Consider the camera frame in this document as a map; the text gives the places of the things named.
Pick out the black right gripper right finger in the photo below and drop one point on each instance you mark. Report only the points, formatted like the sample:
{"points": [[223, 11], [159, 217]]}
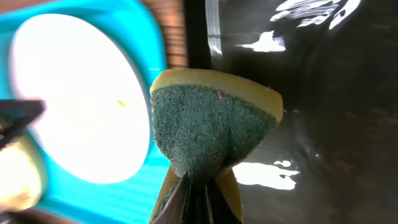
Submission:
{"points": [[217, 209]]}

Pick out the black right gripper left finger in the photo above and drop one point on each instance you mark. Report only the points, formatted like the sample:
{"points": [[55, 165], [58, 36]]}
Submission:
{"points": [[182, 205]]}

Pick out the black water tray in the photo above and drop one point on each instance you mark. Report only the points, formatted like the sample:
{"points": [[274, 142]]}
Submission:
{"points": [[333, 157]]}

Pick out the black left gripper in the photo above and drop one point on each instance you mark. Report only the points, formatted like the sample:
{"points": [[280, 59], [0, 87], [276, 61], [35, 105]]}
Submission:
{"points": [[16, 115]]}

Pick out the yellow green plate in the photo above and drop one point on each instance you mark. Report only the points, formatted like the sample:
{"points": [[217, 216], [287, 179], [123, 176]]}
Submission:
{"points": [[23, 175]]}

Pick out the white plate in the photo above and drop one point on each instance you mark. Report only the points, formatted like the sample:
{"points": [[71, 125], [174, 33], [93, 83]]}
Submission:
{"points": [[95, 124]]}

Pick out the green yellow sponge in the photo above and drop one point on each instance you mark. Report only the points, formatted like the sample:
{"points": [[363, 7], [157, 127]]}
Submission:
{"points": [[206, 122]]}

